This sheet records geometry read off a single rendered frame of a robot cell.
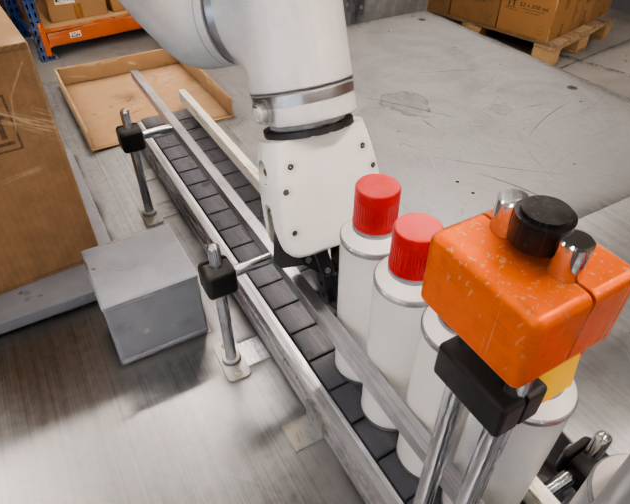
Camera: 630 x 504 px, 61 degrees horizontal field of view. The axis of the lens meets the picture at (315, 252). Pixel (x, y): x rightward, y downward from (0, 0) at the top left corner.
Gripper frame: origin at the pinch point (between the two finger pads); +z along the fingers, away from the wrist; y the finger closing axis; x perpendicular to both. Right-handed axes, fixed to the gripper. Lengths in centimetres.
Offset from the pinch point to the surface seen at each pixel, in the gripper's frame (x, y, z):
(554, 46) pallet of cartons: 195, 265, 16
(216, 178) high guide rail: 18.2, -3.8, -8.6
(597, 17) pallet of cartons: 212, 326, 7
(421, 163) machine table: 29.4, 33.5, 1.4
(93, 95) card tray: 78, -8, -17
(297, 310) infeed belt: 6.3, -2.0, 4.5
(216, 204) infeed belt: 27.1, -2.3, -3.1
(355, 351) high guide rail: -8.6, -3.5, 1.1
